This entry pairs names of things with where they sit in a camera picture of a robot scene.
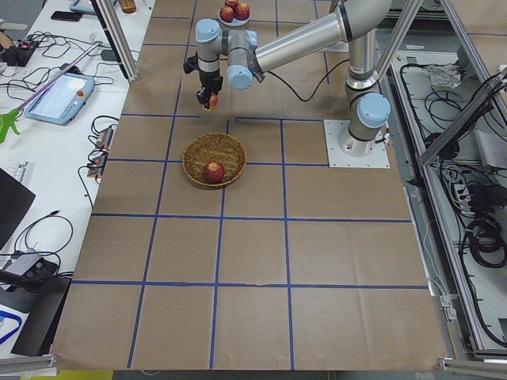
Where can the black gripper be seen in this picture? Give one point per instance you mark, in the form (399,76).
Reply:
(208,79)

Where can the red yellow apple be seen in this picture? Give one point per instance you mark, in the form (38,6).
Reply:
(210,104)

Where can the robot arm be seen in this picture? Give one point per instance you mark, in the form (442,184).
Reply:
(353,22)

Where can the woven wicker basket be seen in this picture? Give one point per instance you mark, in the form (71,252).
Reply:
(214,147)

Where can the white round plate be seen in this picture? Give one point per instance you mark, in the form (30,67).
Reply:
(235,22)

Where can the dark red apple in basket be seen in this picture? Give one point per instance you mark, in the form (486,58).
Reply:
(214,172)

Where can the red apple plate left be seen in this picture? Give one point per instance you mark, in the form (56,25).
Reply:
(226,14)

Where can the red apple plate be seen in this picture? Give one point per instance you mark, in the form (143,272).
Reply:
(242,11)
(226,14)
(231,3)

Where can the red apple plate front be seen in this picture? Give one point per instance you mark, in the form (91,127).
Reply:
(242,11)

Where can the red apple plate back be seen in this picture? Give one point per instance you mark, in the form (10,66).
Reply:
(231,3)

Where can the orange usb hub upper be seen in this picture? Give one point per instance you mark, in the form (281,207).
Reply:
(104,138)

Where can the orange usb hub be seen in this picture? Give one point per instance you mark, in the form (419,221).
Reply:
(104,138)
(97,166)

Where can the orange usb hub lower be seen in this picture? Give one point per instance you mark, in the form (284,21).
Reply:
(97,166)

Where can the teach pendant tablet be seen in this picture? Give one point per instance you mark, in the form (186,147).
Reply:
(61,102)

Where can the black smartphone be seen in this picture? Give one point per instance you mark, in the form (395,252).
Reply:
(66,16)

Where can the black laptop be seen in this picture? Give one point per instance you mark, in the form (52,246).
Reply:
(16,201)

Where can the grey docking hub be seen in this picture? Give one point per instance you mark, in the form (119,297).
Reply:
(31,266)

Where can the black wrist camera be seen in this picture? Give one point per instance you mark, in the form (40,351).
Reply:
(191,64)

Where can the aluminium frame post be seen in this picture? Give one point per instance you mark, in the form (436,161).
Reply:
(110,24)

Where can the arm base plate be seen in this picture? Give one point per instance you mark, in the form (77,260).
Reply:
(343,151)

